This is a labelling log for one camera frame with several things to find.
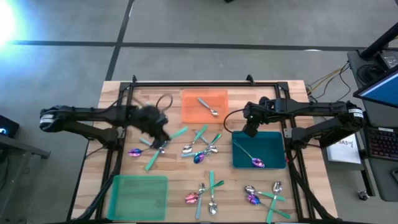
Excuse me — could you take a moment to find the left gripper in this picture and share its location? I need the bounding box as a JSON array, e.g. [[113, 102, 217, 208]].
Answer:
[[132, 104, 172, 149]]

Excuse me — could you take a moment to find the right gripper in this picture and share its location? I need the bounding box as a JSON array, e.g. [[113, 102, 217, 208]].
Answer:
[[241, 100, 269, 139]]

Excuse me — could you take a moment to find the blue plastic bin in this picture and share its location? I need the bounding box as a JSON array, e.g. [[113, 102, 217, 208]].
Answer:
[[231, 130, 287, 170]]

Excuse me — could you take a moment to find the white paper sheet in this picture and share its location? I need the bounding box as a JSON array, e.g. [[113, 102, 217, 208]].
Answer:
[[325, 133, 362, 165]]

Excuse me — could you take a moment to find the grey computer cart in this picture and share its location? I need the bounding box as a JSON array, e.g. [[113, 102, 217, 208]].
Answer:
[[346, 48, 398, 203]]

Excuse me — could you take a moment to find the black keyboard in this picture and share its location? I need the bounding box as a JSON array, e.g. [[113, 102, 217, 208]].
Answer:
[[366, 126, 398, 162]]

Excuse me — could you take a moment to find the grey side table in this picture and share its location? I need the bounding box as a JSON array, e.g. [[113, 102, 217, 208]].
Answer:
[[0, 133, 52, 224]]

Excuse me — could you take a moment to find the black electronic box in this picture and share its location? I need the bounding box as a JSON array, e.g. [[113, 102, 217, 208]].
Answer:
[[0, 114, 20, 139]]

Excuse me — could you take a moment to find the black pole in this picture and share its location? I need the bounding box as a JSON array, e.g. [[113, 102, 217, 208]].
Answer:
[[359, 21, 398, 60]]

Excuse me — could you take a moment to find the black power adapter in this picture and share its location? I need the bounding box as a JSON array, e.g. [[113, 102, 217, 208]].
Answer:
[[379, 50, 398, 70]]

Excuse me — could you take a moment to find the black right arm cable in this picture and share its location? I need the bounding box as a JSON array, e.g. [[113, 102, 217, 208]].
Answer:
[[223, 108, 247, 134]]

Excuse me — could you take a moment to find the black aluminium rig frame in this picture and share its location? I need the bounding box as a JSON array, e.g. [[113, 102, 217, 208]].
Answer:
[[67, 74, 340, 224]]

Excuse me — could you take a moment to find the yellow floor cable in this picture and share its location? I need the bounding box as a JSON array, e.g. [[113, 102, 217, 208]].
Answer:
[[306, 67, 351, 94]]

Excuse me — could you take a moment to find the coiled black cable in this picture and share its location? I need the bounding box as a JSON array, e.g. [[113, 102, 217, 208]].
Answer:
[[356, 63, 379, 85]]

